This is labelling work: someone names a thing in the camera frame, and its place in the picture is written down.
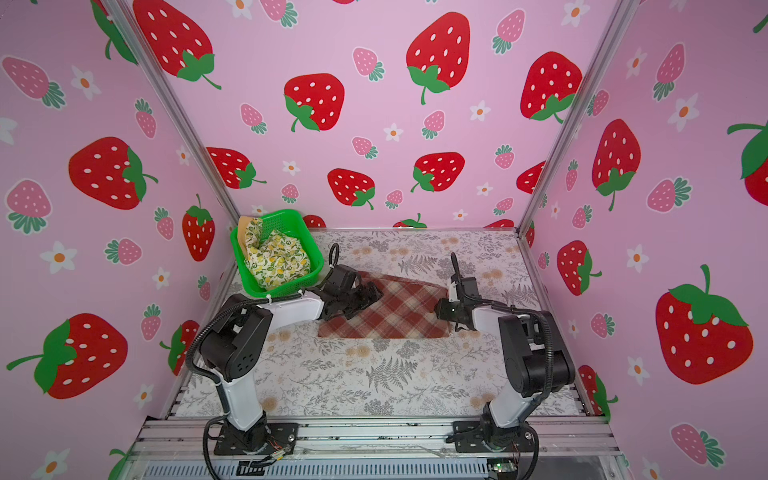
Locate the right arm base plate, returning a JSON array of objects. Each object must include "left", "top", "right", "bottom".
[{"left": 445, "top": 420, "right": 539, "bottom": 453}]

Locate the right aluminium corner post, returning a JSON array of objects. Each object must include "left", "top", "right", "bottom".
[{"left": 517, "top": 0, "right": 640, "bottom": 238}]

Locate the aluminium mounting rail frame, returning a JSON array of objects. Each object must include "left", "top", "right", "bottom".
[{"left": 112, "top": 416, "right": 633, "bottom": 479}]

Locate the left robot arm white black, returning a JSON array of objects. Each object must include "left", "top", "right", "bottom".
[{"left": 186, "top": 243, "right": 383, "bottom": 463}]

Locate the yellow lemon print skirt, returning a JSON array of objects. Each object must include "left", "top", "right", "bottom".
[{"left": 241, "top": 218, "right": 311, "bottom": 290}]

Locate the aluminium corner post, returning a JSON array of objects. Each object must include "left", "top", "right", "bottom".
[
  {"left": 517, "top": 0, "right": 640, "bottom": 238},
  {"left": 104, "top": 0, "right": 239, "bottom": 223}
]

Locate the tan cloth in basket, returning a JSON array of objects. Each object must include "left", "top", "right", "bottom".
[{"left": 236, "top": 216, "right": 250, "bottom": 255}]

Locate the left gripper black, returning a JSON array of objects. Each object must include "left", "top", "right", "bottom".
[{"left": 339, "top": 279, "right": 385, "bottom": 318}]

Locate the green circuit board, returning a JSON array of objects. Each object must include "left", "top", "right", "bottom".
[{"left": 487, "top": 458, "right": 519, "bottom": 480}]

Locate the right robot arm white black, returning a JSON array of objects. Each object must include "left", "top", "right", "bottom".
[{"left": 434, "top": 254, "right": 576, "bottom": 451}]

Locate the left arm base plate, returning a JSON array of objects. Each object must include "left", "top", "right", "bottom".
[{"left": 213, "top": 421, "right": 299, "bottom": 457}]

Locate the green plastic basket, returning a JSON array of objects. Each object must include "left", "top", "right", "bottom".
[{"left": 231, "top": 209, "right": 324, "bottom": 298}]

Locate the left aluminium corner post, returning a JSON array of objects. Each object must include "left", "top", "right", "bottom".
[{"left": 104, "top": 0, "right": 239, "bottom": 223}]

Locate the red plaid skirt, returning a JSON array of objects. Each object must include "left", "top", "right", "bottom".
[{"left": 317, "top": 271, "right": 450, "bottom": 340}]

